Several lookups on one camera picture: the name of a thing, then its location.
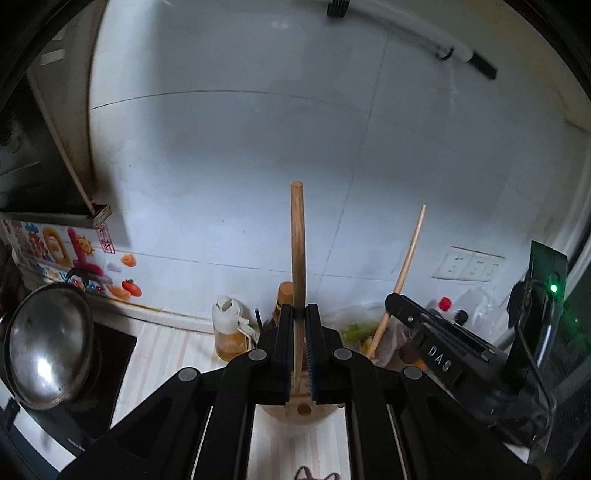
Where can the steel pot lid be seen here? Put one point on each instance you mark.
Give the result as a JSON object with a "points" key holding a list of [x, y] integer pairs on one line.
{"points": [[48, 346]]}

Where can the white wall socket panel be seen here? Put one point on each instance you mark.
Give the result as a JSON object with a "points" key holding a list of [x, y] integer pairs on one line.
{"points": [[467, 265]]}

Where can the striped cat placemat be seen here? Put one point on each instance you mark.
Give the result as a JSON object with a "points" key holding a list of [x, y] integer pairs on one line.
{"points": [[278, 449]]}

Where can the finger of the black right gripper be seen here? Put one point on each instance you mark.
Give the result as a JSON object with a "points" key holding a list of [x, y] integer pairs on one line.
{"points": [[400, 306]]}

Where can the plastic bag of vegetables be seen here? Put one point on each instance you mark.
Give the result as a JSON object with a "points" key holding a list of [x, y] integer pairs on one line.
{"points": [[358, 324]]}

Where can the black induction cooktop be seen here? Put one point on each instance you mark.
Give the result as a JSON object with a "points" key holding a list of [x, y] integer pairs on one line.
{"points": [[29, 436]]}

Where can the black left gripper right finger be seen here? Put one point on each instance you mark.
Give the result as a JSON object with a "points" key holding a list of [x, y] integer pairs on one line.
{"points": [[345, 377]]}

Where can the beige cylindrical utensil holder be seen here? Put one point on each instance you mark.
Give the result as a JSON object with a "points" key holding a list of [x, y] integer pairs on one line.
{"points": [[300, 409]]}

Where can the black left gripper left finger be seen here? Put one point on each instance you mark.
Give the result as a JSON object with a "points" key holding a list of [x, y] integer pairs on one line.
{"points": [[228, 398]]}

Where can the red capped bottle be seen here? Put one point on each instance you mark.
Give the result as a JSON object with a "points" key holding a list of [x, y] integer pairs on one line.
{"points": [[447, 310]]}

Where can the colourful fruit wall sticker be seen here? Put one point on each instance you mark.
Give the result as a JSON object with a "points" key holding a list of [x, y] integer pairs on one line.
{"points": [[55, 250]]}

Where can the glass oil dispenser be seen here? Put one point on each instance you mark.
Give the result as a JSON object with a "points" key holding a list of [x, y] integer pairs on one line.
{"points": [[233, 334]]}

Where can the textured brown wooden chopstick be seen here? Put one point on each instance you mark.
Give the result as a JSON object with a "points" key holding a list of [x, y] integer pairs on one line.
{"points": [[297, 234]]}

